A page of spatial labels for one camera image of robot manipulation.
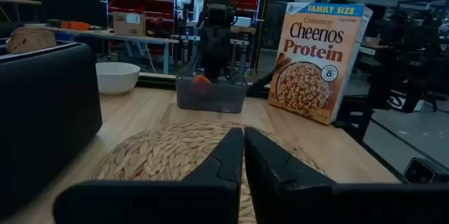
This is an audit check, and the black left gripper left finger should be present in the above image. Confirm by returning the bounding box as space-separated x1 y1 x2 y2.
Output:
52 127 245 224

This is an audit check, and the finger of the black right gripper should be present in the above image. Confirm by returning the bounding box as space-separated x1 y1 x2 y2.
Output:
215 58 229 81
204 58 217 81

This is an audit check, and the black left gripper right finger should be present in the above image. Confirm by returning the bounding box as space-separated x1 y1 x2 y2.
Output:
244 126 449 224

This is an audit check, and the red apple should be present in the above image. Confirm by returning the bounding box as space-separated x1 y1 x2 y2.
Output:
191 74 213 85

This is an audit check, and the white ceramic bowl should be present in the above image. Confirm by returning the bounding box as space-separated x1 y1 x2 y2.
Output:
95 62 141 95

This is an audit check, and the Cheerios Protein cereal box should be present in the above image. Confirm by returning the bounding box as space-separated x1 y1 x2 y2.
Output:
267 1 374 126

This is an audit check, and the brown bread slice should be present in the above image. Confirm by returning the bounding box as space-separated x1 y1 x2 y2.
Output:
6 27 58 55

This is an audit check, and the grey translucent plastic bin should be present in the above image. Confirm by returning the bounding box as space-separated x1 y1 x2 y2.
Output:
175 73 248 114

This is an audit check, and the round woven straw placemat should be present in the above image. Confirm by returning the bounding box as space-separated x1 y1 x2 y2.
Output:
91 121 329 224

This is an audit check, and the brown cardboard box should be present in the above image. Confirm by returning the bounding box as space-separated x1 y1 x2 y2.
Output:
112 11 147 37

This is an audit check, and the long light workbench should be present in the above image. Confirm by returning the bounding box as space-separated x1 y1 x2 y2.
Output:
24 23 180 74

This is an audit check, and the orange object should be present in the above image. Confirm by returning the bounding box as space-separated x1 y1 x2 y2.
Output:
61 20 91 31

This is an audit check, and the black two-slot toaster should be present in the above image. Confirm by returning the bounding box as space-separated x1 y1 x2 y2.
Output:
0 39 103 218

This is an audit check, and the dark robot workstation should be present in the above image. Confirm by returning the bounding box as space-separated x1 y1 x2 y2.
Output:
356 0 449 112

